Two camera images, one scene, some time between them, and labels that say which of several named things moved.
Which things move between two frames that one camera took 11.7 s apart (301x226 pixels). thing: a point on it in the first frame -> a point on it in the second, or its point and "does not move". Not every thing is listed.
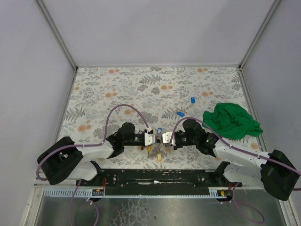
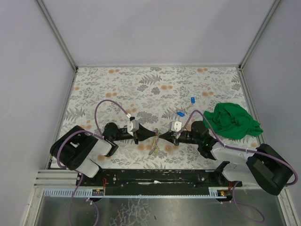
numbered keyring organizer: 153,150 -> 154,149
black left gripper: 143,143 -> 136,136
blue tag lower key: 180,114 does not move
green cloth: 232,121 does not move
